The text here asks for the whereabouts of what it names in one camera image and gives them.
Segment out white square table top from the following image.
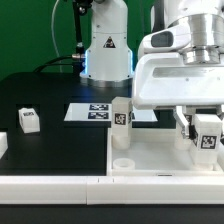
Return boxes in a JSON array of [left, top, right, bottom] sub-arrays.
[[106, 128, 224, 176]]

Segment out white marker sheet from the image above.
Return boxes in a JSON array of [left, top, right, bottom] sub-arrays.
[[64, 103, 157, 122]]

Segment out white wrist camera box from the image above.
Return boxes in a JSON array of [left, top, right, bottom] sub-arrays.
[[138, 27, 191, 58]]

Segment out white front fence bar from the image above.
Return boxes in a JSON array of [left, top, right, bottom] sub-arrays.
[[0, 176, 224, 205]]

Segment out black camera pole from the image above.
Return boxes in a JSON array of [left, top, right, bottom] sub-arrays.
[[72, 0, 93, 72]]

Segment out white part at left edge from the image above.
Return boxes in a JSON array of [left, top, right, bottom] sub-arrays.
[[0, 132, 8, 159]]

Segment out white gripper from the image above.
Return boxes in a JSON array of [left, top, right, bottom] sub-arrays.
[[132, 52, 224, 140]]

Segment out black cables behind table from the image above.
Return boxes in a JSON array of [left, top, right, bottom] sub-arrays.
[[33, 53, 86, 74]]

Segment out white thin cable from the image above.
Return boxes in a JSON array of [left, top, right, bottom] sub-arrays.
[[50, 0, 64, 73]]

